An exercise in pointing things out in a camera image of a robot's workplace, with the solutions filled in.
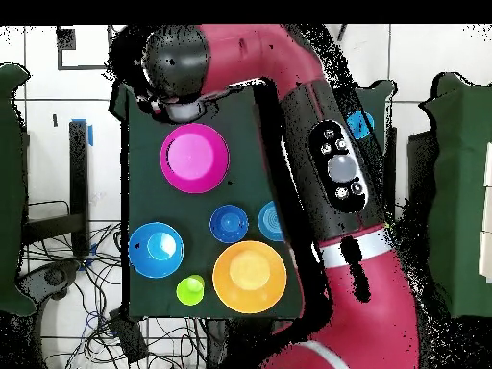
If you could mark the pink bowl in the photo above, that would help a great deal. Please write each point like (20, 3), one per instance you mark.
(194, 157)

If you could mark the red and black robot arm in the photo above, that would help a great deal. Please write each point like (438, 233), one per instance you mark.
(365, 307)

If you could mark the small dark blue bowl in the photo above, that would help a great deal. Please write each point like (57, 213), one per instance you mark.
(228, 223)

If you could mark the small light blue bowl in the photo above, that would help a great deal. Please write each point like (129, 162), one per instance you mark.
(269, 221)

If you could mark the dark green tablecloth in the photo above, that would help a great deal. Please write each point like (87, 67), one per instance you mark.
(238, 153)

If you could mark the orange bowl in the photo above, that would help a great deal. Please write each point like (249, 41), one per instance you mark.
(250, 276)

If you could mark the large blue bowl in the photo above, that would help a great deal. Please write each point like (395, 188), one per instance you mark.
(155, 250)

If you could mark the yellow-green cup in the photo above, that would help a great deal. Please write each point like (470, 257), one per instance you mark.
(190, 290)

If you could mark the light blue cup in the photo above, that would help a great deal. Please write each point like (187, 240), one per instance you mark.
(366, 123)

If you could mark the black power strip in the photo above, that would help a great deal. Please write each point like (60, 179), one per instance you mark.
(128, 338)

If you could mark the grey chair base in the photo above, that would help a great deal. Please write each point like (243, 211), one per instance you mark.
(54, 276)

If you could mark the green cloth covered table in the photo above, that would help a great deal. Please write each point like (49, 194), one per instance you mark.
(7, 192)
(461, 192)

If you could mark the black stand post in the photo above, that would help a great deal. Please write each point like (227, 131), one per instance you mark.
(78, 173)
(391, 173)

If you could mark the camera tripod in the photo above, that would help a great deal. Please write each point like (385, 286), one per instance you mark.
(342, 32)

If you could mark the black square floor frame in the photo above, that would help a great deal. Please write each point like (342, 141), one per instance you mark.
(66, 38)

